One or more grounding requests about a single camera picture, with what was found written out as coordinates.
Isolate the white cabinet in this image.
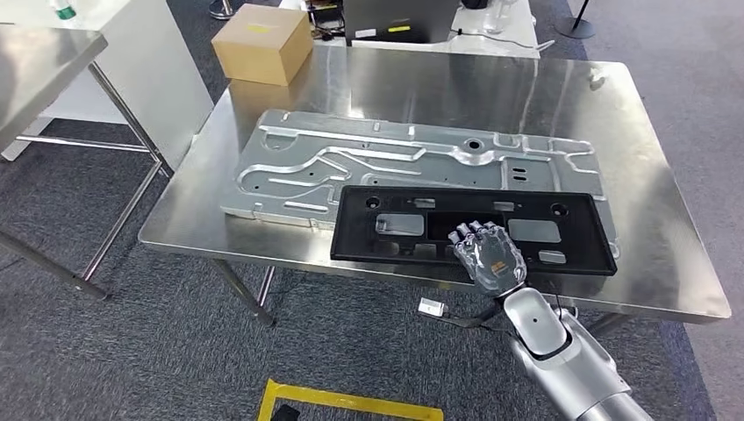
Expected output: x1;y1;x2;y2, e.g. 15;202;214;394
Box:
0;0;215;171

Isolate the black stanchion base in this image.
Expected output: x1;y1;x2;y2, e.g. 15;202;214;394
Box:
554;0;597;40

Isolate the stainless steel workbench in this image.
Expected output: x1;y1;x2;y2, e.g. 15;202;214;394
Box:
137;45;733;339

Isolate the stainless steel table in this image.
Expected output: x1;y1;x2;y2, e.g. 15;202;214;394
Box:
0;24;173;302

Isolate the black cable bundle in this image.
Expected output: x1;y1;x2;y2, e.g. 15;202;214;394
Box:
304;0;347;42

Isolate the stamped metal panel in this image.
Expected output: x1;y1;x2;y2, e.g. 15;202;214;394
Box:
219;108;620;260

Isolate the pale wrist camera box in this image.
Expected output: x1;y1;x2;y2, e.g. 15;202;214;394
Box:
418;297;448;318

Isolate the brown cardboard box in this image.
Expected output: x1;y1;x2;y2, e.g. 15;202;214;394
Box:
211;3;315;87

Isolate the white desk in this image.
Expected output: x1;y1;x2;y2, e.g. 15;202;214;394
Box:
278;0;556;60

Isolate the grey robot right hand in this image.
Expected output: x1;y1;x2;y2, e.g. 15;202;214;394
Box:
447;219;528;298

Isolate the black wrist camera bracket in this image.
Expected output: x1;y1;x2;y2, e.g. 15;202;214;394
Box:
444;302;507;330

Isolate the black plastic plate part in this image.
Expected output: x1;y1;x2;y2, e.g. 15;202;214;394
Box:
330;185;619;277

